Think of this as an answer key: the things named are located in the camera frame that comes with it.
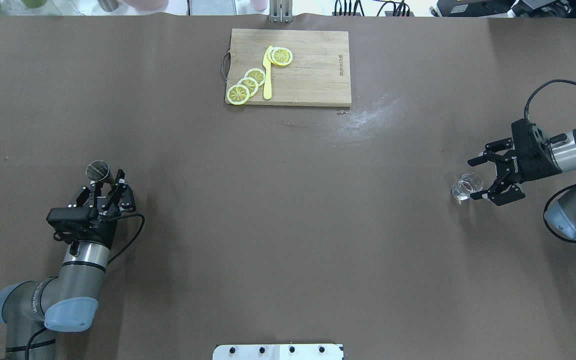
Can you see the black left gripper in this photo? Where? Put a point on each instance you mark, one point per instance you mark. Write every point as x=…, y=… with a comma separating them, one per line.
x=104, y=230

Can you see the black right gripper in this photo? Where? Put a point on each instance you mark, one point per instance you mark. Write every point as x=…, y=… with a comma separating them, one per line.
x=531, y=167

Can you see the steel measuring jigger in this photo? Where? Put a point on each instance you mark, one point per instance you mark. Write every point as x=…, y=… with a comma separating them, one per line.
x=99, y=172

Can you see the clear glass cup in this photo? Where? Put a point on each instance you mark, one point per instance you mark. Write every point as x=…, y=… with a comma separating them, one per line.
x=467, y=185

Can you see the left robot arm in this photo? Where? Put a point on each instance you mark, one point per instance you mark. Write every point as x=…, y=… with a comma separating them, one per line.
x=35, y=311

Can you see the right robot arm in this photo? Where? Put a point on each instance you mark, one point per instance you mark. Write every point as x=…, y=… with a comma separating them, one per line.
x=559, y=212

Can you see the pink plastic cup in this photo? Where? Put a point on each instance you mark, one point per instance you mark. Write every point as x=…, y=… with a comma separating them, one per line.
x=259, y=5

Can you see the lemon slice middle row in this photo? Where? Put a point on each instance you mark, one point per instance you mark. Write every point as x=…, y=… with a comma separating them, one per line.
x=251, y=85

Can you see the lemon slice upper row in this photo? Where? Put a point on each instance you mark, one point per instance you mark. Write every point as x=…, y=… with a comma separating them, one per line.
x=257, y=74

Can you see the yellow plastic knife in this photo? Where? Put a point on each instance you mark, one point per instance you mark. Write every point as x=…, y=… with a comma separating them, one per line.
x=267, y=67

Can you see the wooden cutting board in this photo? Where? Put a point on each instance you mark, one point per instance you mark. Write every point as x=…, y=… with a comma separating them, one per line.
x=319, y=75

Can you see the lemon slice near knife tip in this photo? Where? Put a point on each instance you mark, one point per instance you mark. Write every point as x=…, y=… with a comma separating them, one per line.
x=281, y=56

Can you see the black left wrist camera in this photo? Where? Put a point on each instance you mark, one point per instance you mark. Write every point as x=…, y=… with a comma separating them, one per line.
x=71, y=219

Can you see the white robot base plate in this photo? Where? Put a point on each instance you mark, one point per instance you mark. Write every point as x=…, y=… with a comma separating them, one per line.
x=279, y=351

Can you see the aluminium frame post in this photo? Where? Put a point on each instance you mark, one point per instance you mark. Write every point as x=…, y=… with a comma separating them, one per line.
x=281, y=11

